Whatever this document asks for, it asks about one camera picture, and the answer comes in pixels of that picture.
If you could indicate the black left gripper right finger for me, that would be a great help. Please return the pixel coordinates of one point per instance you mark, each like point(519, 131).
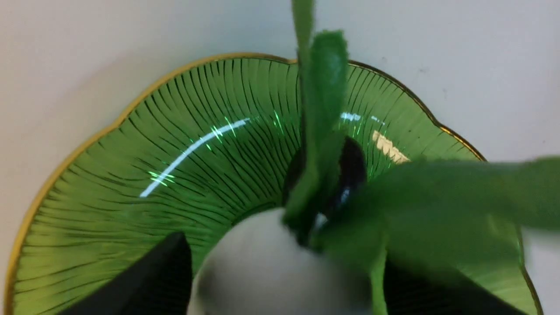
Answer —
point(408, 293)

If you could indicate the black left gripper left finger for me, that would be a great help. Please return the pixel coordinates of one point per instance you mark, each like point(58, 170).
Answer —
point(159, 283)

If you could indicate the white radish with green leaves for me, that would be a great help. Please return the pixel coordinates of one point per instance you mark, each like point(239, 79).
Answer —
point(429, 216)

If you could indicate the long dark purple eggplant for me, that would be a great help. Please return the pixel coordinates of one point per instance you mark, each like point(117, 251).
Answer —
point(320, 178)

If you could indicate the green glass plate gold rim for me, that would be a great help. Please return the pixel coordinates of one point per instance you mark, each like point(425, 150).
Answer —
point(206, 146)

